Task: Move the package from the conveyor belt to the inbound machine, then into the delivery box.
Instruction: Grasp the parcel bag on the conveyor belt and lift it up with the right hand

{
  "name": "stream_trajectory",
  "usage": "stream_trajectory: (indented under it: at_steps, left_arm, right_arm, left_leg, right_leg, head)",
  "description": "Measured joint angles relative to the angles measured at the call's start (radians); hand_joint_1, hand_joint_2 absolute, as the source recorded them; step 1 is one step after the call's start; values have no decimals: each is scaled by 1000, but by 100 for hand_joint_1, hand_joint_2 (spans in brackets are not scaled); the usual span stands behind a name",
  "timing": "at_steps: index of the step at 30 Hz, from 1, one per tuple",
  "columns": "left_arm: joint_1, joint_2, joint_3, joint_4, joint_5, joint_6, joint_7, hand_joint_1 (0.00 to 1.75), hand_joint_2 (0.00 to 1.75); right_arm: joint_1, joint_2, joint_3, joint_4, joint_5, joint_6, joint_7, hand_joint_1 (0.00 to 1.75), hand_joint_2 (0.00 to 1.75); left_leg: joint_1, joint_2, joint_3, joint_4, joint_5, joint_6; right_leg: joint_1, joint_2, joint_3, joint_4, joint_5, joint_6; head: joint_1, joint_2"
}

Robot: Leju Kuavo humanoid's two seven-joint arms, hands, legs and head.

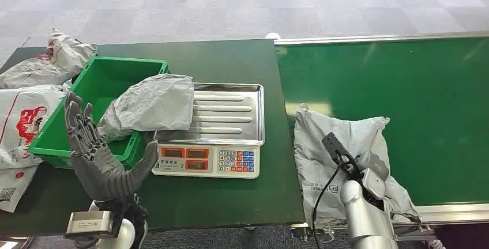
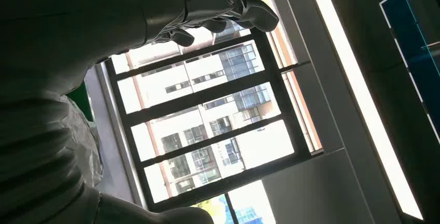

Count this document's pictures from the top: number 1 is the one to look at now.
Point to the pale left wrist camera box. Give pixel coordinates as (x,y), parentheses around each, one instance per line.
(88,223)

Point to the small white round object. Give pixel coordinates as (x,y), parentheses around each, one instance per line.
(272,36)

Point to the white bag with QR code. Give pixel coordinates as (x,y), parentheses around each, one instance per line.
(13,188)

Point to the grey courier bag with print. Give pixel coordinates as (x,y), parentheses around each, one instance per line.
(324,151)

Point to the plain grey courier bag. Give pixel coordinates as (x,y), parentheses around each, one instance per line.
(156,104)

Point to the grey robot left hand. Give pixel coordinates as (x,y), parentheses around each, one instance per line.
(99,167)

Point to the crumpled grey bag red marks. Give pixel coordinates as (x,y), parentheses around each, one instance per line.
(57,62)

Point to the green conveyor belt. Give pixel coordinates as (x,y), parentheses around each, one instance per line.
(420,98)

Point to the steel tray electronic scale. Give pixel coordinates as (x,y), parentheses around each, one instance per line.
(225,125)

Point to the green plastic crate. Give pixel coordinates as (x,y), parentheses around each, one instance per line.
(101,75)

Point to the white bag large red print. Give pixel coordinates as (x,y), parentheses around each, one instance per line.
(23,125)

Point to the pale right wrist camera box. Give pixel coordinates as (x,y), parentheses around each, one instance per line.
(374,182)

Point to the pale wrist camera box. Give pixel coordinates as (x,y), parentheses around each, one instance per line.
(88,223)
(374,182)

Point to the metal conveyor underframe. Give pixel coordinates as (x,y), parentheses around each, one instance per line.
(412,234)

